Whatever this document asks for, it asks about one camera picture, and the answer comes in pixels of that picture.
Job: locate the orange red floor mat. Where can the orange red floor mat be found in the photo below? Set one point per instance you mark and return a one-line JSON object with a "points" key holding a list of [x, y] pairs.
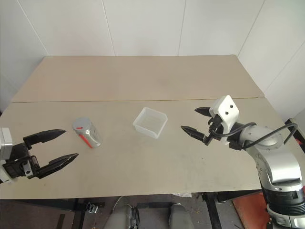
{"points": [[247, 212]]}

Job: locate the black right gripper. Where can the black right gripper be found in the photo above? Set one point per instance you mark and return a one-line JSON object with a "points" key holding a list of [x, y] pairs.
{"points": [[215, 124]]}

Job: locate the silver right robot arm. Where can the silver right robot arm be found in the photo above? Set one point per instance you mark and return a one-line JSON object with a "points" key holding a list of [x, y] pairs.
{"points": [[278, 164]]}

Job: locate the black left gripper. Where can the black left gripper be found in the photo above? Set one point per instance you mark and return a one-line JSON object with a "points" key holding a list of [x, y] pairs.
{"points": [[20, 164]]}

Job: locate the black metal table frame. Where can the black metal table frame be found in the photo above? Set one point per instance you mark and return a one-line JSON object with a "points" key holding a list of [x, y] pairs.
{"points": [[81, 212]]}

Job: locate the silver red can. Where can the silver red can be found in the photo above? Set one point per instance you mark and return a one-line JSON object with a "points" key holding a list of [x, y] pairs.
{"points": [[87, 133]]}

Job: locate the small metal clamp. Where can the small metal clamp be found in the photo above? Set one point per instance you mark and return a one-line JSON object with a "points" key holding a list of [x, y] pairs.
{"points": [[93, 208]]}

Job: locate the clear plastic square container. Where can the clear plastic square container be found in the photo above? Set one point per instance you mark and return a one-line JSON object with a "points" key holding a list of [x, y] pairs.
{"points": [[150, 122]]}

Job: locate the grey rounded padded shape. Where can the grey rounded padded shape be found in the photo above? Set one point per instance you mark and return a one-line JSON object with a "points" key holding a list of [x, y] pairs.
{"points": [[179, 215], [122, 218]]}

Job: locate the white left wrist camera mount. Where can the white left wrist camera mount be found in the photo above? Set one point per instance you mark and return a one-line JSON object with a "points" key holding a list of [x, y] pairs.
{"points": [[6, 140]]}

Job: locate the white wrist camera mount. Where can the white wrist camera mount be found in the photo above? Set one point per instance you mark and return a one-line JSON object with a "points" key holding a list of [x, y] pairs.
{"points": [[6, 140], [226, 108]]}

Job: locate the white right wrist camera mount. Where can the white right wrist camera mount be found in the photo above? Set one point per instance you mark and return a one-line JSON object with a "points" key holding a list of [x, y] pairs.
{"points": [[226, 108]]}

